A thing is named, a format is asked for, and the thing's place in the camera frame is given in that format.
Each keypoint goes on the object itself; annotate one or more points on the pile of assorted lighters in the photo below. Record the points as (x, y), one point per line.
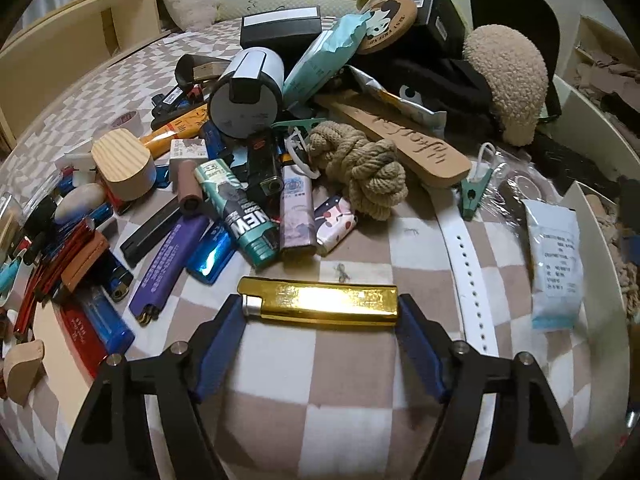
(200, 240)

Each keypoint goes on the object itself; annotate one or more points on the black chair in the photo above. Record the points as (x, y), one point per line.
(520, 5)

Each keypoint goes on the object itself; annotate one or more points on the open wardrobe shelf with clothes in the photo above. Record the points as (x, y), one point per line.
(610, 70)

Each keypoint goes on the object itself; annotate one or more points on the oval wooden lid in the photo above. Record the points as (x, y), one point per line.
(22, 370)

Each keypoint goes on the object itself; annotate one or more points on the brown disc in clear bag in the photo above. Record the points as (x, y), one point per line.
(525, 187)

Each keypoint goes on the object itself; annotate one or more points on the oval wooden box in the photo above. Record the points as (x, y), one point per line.
(122, 165)

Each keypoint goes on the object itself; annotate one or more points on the gold metallic lighter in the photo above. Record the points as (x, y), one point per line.
(320, 302)

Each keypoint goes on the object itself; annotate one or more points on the teal tube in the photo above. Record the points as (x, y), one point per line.
(7, 280)

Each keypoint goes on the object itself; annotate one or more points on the white drawer board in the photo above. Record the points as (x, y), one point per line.
(590, 125)

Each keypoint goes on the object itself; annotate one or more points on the teal tissue packet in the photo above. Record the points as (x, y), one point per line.
(325, 60)

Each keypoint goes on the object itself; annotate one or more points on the teal plastic hook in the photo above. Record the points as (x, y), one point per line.
(297, 124)

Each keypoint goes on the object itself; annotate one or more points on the clear plastic bag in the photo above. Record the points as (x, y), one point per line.
(25, 195)

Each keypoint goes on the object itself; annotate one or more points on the grey oval pebble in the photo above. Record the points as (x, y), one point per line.
(80, 202)

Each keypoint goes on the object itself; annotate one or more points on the black box with barcode label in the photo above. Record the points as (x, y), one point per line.
(440, 15)

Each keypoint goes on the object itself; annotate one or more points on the white tape roll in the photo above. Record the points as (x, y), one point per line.
(126, 121)

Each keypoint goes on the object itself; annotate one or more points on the long printed bolster pillow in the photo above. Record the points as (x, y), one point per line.
(240, 7)

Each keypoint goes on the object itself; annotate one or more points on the white cylindrical device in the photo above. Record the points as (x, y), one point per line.
(245, 100)

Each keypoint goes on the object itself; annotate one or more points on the brown leather case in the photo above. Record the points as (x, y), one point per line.
(85, 262)

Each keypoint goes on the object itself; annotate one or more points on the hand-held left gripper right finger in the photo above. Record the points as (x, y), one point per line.
(420, 345)

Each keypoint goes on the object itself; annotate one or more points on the black cloth with eye print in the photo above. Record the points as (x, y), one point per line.
(445, 85)

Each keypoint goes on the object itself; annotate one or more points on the beige fleece hat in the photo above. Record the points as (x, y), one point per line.
(510, 80)

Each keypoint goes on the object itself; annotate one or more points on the brown cylinder tube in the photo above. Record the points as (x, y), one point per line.
(191, 190)

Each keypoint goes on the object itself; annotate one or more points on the small white rectangular box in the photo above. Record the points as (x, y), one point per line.
(75, 161)

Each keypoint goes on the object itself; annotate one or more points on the engraved wooden paddle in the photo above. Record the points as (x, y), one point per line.
(420, 145)

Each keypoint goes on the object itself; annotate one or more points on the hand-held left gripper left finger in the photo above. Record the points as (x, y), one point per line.
(220, 340)

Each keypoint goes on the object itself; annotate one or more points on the black cone cup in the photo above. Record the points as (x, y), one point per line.
(192, 72)

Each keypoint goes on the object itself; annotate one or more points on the white medicine sachet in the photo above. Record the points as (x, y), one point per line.
(555, 270)

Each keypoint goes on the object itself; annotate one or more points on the wooden headboard shelf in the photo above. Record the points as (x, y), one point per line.
(65, 50)

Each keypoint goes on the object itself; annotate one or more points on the round wooden cartoon coaster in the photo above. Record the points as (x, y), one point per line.
(387, 25)

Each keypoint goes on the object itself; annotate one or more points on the black box with white stripe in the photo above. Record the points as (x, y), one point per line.
(280, 30)

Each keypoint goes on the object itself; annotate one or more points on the small white printed box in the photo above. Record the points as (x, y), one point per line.
(187, 152)

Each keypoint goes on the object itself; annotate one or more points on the white storage box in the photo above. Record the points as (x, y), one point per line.
(605, 280)

